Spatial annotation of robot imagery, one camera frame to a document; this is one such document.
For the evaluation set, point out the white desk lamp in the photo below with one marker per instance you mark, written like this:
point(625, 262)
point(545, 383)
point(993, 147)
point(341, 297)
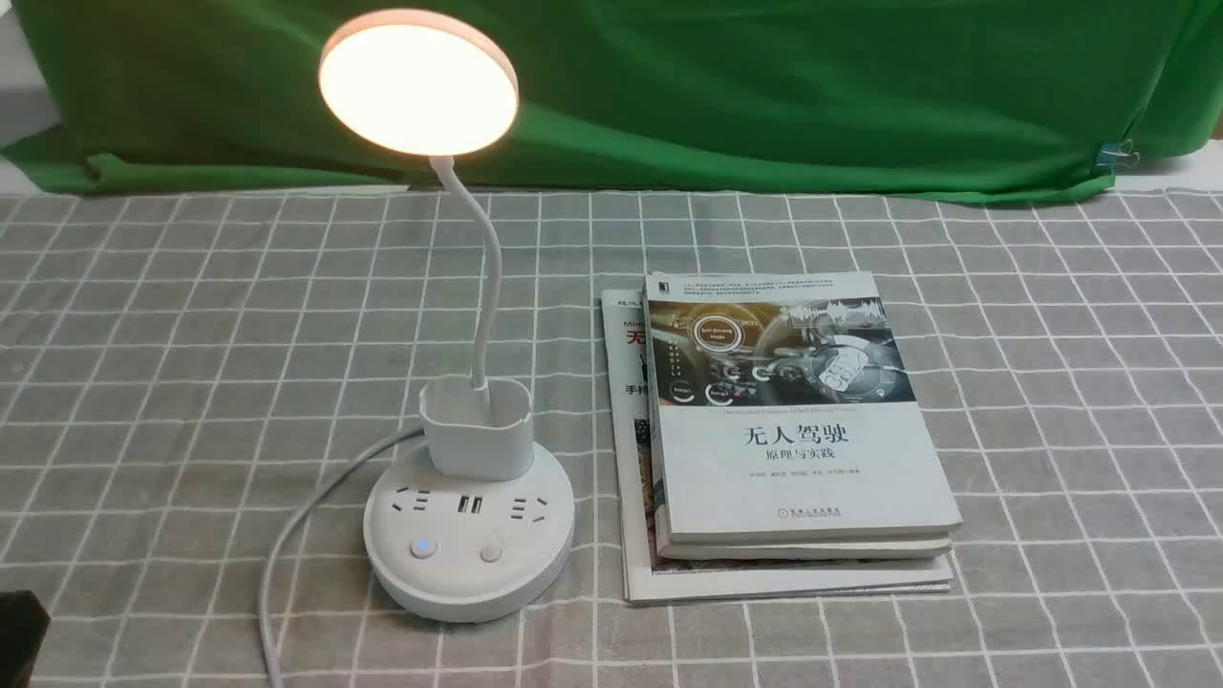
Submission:
point(477, 519)

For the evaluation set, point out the white top book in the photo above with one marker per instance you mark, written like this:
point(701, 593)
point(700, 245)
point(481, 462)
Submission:
point(784, 414)

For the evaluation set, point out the white book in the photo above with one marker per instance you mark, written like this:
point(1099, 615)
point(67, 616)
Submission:
point(666, 546)
point(784, 414)

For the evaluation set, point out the white middle book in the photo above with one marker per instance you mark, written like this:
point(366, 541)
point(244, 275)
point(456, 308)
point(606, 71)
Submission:
point(666, 546)

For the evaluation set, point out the large bottom magazine book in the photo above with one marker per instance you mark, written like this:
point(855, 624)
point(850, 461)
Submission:
point(651, 580)

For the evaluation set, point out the grey checked tablecloth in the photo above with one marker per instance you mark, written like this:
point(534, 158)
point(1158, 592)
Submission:
point(181, 372)

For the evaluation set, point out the green backdrop cloth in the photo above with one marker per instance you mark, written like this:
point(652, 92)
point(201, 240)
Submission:
point(966, 101)

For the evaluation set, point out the blue binder clip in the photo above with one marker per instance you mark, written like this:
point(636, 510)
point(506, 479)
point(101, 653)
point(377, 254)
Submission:
point(1114, 157)

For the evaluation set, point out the black object at corner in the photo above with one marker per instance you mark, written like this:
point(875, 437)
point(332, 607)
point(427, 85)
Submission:
point(24, 624)

